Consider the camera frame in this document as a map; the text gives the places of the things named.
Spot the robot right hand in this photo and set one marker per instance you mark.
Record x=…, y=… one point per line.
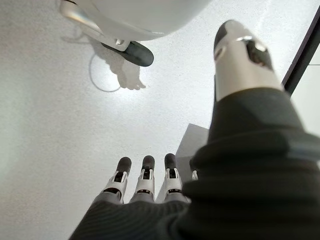
x=245, y=175

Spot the dark cabinet base strip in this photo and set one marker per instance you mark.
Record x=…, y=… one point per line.
x=303, y=52

